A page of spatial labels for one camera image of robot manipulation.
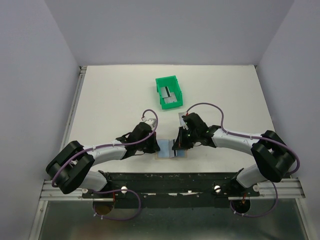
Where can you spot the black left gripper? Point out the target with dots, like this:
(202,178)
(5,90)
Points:
(154,147)

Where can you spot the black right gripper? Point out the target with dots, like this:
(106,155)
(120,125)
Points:
(180,143)

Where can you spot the green plastic bin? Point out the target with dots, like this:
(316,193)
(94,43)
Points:
(172,83)

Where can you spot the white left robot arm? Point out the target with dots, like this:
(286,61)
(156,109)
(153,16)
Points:
(70,169)

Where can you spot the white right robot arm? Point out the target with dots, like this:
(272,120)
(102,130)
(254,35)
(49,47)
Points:
(273,159)

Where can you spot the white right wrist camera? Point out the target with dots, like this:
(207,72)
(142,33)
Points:
(185,126)

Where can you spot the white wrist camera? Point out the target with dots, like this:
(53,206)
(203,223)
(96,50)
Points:
(185,126)
(152,122)

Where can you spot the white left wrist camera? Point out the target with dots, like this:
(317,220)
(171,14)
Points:
(152,122)

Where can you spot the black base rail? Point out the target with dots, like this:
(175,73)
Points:
(167,190)

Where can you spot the aluminium frame rail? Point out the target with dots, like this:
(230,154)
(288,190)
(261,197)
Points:
(288,188)

